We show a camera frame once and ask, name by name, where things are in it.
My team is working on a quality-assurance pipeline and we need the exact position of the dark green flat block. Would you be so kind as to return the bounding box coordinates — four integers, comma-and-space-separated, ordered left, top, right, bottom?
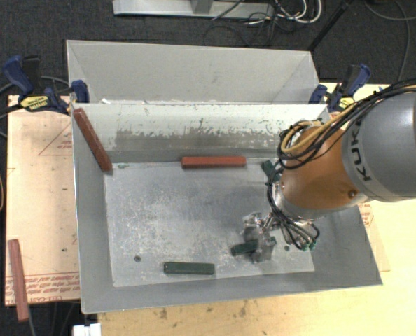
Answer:
230, 241, 258, 258
163, 262, 216, 277

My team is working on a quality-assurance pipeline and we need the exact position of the grey metal bin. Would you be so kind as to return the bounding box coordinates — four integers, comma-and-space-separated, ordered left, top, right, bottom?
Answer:
66, 39, 383, 315

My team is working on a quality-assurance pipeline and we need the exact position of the red-brown flat block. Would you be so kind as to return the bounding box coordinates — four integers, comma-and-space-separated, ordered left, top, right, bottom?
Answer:
7, 239, 30, 323
181, 155, 247, 169
73, 107, 113, 173

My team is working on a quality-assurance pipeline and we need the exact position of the brown cardboard board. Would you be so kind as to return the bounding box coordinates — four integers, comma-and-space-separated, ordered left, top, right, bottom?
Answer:
4, 94, 393, 307

